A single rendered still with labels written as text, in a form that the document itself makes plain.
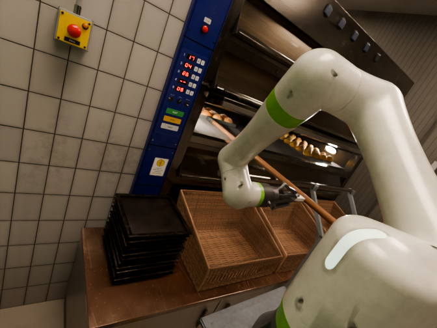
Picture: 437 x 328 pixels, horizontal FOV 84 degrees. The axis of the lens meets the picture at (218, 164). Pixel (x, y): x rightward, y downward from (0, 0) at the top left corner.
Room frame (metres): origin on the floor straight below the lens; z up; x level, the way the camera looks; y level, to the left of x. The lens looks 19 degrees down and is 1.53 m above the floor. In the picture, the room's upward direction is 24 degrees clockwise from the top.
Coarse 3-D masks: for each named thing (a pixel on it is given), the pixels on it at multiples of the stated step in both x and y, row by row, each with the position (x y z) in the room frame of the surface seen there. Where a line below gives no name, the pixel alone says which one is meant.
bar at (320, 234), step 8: (256, 176) 1.08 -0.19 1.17; (264, 176) 1.12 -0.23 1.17; (296, 184) 1.28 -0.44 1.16; (304, 184) 1.33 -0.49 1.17; (312, 184) 1.38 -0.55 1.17; (320, 184) 1.45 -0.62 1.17; (312, 192) 1.39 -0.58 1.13; (352, 192) 1.69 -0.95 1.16; (352, 200) 1.67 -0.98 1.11; (352, 208) 1.64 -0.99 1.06; (320, 216) 1.32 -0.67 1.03; (320, 224) 1.28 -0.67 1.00; (320, 232) 1.26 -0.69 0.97; (320, 240) 1.23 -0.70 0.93; (312, 248) 1.24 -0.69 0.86; (296, 272) 1.24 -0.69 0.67
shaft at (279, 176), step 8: (224, 128) 1.62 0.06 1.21; (232, 136) 1.52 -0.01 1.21; (256, 160) 1.30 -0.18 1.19; (272, 168) 1.21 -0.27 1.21; (280, 176) 1.15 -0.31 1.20; (288, 184) 1.10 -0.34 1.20; (304, 200) 1.01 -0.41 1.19; (312, 200) 1.00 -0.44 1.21; (312, 208) 0.98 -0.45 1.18; (320, 208) 0.96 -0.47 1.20; (328, 216) 0.92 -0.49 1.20
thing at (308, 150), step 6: (282, 138) 2.44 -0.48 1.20; (288, 138) 2.39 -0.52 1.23; (294, 138) 2.70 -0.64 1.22; (294, 144) 2.31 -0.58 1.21; (300, 144) 2.40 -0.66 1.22; (306, 144) 2.70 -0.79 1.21; (300, 150) 2.25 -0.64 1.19; (306, 150) 2.18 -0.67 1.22; (312, 150) 2.48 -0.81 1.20; (318, 150) 2.57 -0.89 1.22; (312, 156) 2.25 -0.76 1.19; (318, 156) 2.25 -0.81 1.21; (324, 156) 2.34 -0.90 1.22; (330, 156) 2.43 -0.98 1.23
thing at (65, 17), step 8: (64, 8) 0.84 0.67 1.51; (64, 16) 0.80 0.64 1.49; (72, 16) 0.81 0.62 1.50; (80, 16) 0.83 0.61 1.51; (56, 24) 0.79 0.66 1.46; (64, 24) 0.80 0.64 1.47; (80, 24) 0.83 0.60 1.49; (88, 24) 0.84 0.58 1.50; (56, 32) 0.79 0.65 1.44; (64, 32) 0.80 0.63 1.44; (88, 32) 0.84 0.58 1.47; (64, 40) 0.81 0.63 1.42; (72, 40) 0.82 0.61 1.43; (80, 40) 0.83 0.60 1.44; (88, 40) 0.85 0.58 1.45; (80, 48) 0.84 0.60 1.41
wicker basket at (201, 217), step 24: (192, 192) 1.30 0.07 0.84; (216, 192) 1.41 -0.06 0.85; (192, 216) 1.30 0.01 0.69; (216, 216) 1.42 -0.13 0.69; (240, 216) 1.56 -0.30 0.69; (192, 240) 1.05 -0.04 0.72; (216, 240) 1.32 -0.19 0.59; (240, 240) 1.42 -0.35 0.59; (264, 240) 1.36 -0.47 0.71; (192, 264) 0.98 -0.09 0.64; (216, 264) 1.11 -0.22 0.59; (240, 264) 1.02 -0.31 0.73; (264, 264) 1.16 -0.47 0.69
